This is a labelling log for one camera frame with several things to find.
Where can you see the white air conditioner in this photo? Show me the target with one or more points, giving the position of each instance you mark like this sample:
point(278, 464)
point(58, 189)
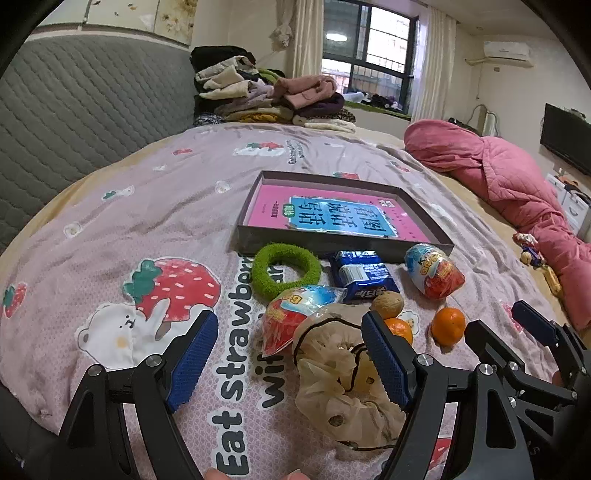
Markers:
point(505, 51)

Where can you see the beige sheer scrunchie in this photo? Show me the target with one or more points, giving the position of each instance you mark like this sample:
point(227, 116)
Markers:
point(332, 406)

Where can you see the dark framed window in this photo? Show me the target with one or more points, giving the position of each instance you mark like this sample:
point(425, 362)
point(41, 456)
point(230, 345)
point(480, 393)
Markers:
point(369, 41)

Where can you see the floral wall panel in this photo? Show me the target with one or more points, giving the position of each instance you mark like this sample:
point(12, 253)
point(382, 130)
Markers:
point(124, 21)

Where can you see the black flat television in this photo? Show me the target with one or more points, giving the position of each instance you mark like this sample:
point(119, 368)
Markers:
point(565, 136)

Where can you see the pink strawberry printed blanket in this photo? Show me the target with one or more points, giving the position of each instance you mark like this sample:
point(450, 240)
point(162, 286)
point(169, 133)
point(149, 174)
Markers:
point(161, 207)

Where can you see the small colourful doll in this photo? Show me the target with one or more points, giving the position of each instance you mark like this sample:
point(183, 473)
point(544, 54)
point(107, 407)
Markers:
point(528, 249)

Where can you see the small orange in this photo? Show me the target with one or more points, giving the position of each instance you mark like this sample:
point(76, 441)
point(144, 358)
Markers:
point(449, 325)
point(400, 330)

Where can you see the green windowsill mat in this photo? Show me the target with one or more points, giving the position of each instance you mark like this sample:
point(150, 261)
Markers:
point(374, 109)

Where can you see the pink quilted duvet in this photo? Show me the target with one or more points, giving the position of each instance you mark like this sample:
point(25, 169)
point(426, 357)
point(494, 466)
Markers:
point(508, 175)

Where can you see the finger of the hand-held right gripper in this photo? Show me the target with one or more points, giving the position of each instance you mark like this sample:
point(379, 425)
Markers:
point(535, 323)
point(485, 337)

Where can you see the dark shallow cardboard box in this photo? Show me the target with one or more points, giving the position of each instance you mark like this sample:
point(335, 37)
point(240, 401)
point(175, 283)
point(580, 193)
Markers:
point(323, 248)

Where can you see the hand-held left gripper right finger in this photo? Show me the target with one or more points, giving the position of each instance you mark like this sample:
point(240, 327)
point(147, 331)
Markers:
point(383, 355)

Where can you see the blue snack packet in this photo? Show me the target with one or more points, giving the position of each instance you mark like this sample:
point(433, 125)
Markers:
point(364, 277)

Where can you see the pile of folded clothes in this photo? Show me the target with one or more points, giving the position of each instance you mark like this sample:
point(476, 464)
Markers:
point(258, 101)

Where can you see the beige bed sheet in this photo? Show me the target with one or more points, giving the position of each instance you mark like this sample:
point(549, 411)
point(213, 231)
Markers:
point(485, 217)

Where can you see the brown walnut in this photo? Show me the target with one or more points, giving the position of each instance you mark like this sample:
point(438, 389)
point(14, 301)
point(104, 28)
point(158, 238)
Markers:
point(388, 304)

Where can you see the red and blue toy egg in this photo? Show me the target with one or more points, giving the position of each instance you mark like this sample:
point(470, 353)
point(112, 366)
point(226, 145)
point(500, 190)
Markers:
point(281, 323)
point(434, 272)

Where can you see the pink and blue book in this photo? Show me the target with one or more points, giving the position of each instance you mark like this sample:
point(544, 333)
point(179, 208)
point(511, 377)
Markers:
point(277, 207)

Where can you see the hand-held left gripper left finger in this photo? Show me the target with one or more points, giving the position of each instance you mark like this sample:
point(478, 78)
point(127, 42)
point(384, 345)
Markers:
point(194, 360)

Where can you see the person's left hand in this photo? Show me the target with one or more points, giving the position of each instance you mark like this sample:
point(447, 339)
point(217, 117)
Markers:
point(214, 475)

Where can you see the grey quilted headboard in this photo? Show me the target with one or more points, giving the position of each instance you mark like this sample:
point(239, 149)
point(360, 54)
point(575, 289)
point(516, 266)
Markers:
point(69, 115)

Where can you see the cream curtain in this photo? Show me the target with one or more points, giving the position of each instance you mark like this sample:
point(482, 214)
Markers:
point(307, 37)
point(431, 69)

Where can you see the yellow wrapped snack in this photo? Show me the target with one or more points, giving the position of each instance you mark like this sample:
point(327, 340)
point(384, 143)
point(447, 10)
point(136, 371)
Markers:
point(552, 280)

